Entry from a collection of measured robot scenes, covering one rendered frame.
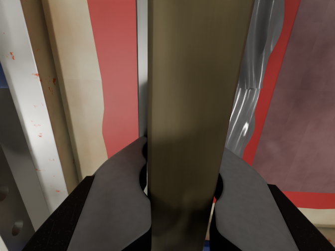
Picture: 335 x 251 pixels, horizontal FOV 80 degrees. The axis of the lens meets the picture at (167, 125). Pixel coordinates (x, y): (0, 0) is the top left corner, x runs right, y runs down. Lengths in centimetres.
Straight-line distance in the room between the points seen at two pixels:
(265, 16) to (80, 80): 22
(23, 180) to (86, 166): 168
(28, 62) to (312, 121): 35
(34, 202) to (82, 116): 188
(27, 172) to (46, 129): 165
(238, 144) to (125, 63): 19
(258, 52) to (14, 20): 25
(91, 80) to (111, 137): 8
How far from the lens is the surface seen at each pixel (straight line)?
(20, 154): 185
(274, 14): 27
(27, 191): 209
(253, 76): 27
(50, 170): 32
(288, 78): 29
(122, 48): 26
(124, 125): 29
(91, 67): 27
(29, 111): 28
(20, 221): 40
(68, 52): 28
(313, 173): 39
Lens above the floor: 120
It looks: 63 degrees down
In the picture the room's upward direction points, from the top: 178 degrees counter-clockwise
